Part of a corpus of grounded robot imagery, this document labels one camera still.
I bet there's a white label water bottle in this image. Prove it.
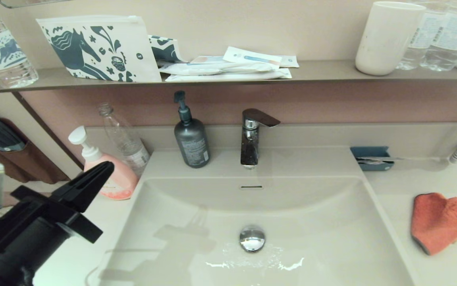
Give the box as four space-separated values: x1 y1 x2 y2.
396 0 447 71
420 0 457 72

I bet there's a white horse print pouch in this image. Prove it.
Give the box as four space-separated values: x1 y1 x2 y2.
36 15 162 83

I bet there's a chrome faucet body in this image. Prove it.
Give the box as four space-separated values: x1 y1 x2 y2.
240 119 260 169

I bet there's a pale pink packet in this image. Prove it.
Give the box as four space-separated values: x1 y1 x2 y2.
191 56 229 65

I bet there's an empty clear plastic bottle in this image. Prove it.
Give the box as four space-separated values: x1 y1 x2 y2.
98 102 150 177

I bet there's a tall white tumbler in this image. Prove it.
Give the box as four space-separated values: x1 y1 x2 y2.
355 1 426 76

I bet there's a white ceramic sink basin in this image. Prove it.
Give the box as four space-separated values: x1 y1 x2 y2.
87 147 423 286

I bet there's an orange microfibre cloth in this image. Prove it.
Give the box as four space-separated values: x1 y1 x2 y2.
411 193 457 256

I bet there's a pink detergent pump bottle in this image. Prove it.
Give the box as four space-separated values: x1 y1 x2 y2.
68 126 139 200

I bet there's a dark grey soap dispenser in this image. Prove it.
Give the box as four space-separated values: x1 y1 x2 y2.
174 91 211 168

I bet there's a white packet blue stripe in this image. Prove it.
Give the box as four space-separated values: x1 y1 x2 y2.
223 46 283 66

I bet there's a long white plastic packet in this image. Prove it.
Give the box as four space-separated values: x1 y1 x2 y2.
159 62 280 76

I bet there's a small blue print pouch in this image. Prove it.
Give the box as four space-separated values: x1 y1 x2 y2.
148 35 187 64

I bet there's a chrome drain stopper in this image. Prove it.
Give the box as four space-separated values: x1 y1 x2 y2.
239 225 266 253

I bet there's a brown wall shelf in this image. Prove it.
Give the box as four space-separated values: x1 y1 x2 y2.
0 60 457 94

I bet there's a deer print water bottle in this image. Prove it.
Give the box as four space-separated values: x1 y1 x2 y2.
0 0 39 89

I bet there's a chrome faucet lever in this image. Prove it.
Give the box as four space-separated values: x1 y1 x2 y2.
242 108 281 128

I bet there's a blue plastic tray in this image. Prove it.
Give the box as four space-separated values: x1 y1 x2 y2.
350 146 394 172

